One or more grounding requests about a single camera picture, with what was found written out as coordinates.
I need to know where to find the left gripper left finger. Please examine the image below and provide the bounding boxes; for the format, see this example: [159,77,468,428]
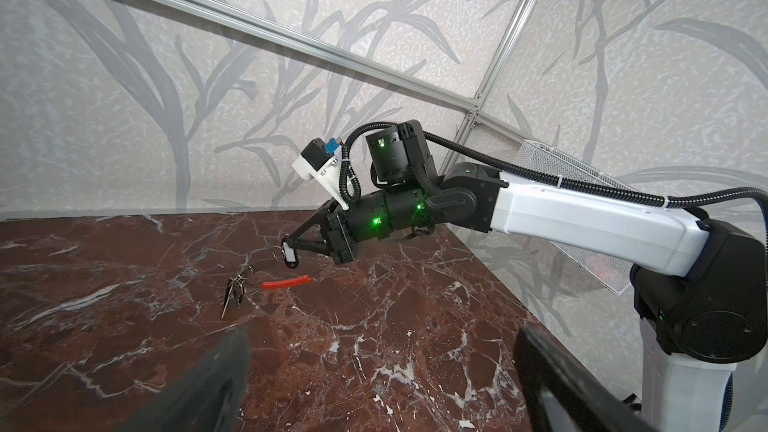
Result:
[117,328,251,431]

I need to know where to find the right black corrugated cable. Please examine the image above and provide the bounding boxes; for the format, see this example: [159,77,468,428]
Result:
[337,121,768,265]

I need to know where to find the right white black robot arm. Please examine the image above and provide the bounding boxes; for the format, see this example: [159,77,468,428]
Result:
[282,120,767,431]

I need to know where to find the white wire mesh basket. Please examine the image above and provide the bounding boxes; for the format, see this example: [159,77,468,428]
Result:
[492,175,671,295]

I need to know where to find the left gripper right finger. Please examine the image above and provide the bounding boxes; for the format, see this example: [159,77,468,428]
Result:
[513,326,653,431]

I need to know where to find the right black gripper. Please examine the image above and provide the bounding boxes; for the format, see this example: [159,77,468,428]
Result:
[281,191,394,264]

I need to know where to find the aluminium frame profiles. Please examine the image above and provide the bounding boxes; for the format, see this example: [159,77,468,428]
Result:
[0,0,562,223]

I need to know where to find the metal keyring plate red handle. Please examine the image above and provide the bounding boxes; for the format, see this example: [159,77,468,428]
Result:
[235,250,311,292]

